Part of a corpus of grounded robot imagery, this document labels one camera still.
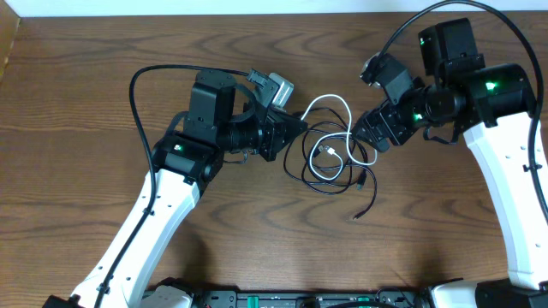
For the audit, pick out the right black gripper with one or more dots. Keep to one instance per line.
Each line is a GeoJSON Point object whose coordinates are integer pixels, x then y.
{"type": "Point", "coordinates": [384, 115]}

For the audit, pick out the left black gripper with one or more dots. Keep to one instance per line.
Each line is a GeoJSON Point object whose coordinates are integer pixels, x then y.
{"type": "Point", "coordinates": [277, 126]}

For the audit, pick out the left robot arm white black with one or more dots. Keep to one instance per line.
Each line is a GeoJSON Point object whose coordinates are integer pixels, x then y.
{"type": "Point", "coordinates": [224, 116]}

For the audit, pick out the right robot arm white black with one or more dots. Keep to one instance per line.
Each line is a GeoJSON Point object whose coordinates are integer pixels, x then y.
{"type": "Point", "coordinates": [491, 109]}

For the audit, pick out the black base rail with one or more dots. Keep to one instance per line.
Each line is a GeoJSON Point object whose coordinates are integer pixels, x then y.
{"type": "Point", "coordinates": [232, 298]}

